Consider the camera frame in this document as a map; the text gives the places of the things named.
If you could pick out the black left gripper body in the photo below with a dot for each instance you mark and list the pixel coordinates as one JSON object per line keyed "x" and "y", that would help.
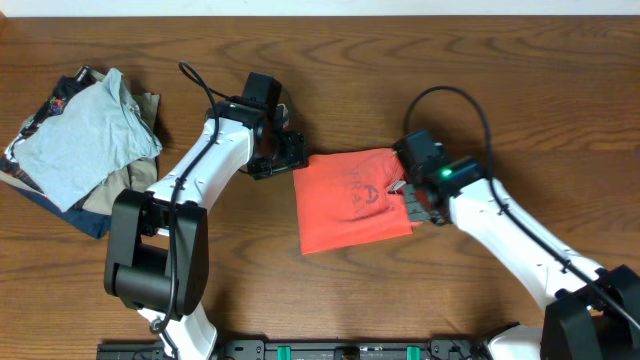
{"x": 283, "y": 153}

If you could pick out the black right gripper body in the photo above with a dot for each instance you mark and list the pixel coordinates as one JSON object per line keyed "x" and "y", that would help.
{"x": 415, "y": 212}

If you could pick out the red printed t-shirt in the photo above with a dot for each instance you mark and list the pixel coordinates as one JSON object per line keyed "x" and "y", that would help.
{"x": 348, "y": 199}

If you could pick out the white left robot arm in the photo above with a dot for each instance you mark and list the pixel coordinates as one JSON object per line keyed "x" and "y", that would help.
{"x": 157, "y": 260}

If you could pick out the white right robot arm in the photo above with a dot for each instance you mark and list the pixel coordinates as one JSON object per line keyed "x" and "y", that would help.
{"x": 589, "y": 312}

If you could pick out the tan folded garment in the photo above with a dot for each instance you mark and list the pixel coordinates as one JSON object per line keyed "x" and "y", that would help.
{"x": 137, "y": 176}

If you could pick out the light blue folded shirt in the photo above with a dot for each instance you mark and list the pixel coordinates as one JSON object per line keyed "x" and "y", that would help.
{"x": 99, "y": 131}

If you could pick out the navy folded garment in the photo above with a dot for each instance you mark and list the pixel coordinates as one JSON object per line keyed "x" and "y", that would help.
{"x": 92, "y": 224}

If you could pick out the black printed folded garment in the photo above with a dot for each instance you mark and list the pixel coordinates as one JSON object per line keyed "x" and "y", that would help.
{"x": 64, "y": 90}

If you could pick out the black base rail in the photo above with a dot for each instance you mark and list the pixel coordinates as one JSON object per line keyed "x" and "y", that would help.
{"x": 325, "y": 350}

